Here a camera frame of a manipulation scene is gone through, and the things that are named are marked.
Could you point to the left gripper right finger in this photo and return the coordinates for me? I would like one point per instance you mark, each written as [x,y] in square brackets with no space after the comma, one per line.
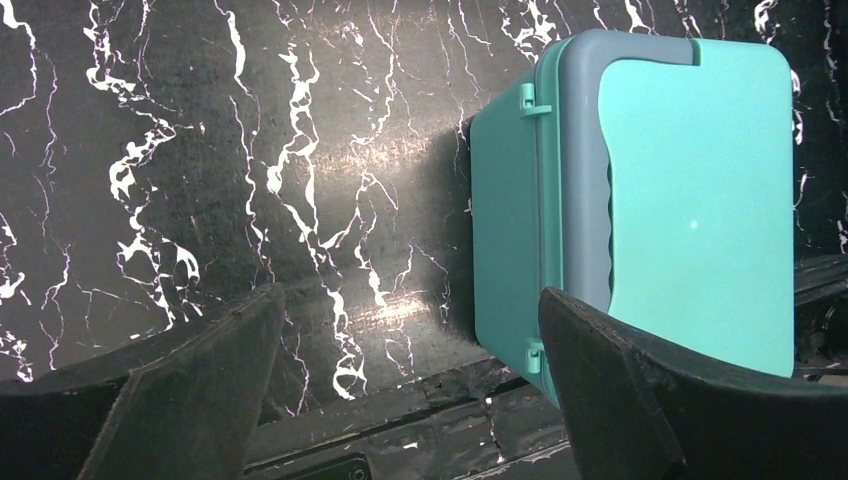
[637,406]

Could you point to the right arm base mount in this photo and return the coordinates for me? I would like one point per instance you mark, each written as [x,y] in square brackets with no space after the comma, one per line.
[820,296]

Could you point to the teal medicine box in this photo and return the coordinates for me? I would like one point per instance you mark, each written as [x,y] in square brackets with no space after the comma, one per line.
[650,177]

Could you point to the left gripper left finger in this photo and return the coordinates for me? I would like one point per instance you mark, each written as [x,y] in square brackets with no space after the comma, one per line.
[181,404]

